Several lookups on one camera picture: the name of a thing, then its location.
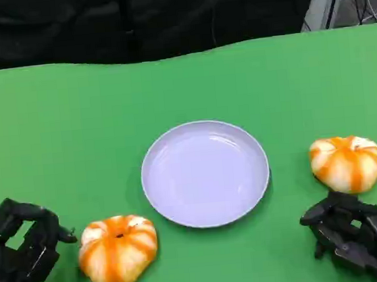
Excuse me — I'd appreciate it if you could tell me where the black backdrop curtain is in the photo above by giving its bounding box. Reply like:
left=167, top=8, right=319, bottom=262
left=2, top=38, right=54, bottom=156
left=0, top=0, right=328, bottom=75

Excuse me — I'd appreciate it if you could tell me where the green table cloth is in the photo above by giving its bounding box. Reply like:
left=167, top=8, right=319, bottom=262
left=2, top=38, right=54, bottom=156
left=0, top=22, right=377, bottom=282

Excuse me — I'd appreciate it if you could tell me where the orange and white bread roll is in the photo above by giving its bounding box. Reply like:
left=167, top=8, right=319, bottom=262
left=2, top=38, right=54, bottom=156
left=74, top=212, right=162, bottom=282
left=307, top=133, right=377, bottom=198

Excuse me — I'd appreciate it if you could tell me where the lilac plate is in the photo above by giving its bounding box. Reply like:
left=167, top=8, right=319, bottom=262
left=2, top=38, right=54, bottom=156
left=136, top=114, right=276, bottom=234

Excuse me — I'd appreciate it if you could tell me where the grey metal frame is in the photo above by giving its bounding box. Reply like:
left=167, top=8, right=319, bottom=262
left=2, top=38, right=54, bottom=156
left=298, top=0, right=356, bottom=33

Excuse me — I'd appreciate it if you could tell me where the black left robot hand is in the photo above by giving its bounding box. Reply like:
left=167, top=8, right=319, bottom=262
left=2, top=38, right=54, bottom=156
left=0, top=191, right=82, bottom=282

